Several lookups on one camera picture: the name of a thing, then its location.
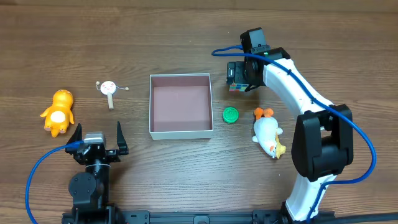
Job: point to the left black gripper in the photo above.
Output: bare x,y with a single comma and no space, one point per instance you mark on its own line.
97,150

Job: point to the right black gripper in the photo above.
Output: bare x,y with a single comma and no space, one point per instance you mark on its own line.
234,73

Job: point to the colourful puzzle cube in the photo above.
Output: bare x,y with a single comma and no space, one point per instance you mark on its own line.
238,87

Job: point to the white plush duck orange feet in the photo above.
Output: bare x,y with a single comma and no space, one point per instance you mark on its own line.
267,132

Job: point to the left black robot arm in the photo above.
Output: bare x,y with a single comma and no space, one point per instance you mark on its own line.
90,188

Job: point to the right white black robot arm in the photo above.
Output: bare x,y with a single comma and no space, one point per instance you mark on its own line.
322,145

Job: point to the green round plastic toy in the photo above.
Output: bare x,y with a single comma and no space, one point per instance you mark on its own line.
230,115

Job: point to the orange plastic cat figure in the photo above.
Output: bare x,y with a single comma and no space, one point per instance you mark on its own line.
59,115

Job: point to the white wooden rattle drum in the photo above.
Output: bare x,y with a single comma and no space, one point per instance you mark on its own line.
108,88

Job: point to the white cardboard box pink interior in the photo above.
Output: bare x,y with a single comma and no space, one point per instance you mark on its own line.
180,106

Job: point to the black mounting rail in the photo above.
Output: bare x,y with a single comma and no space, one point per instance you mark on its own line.
255,216

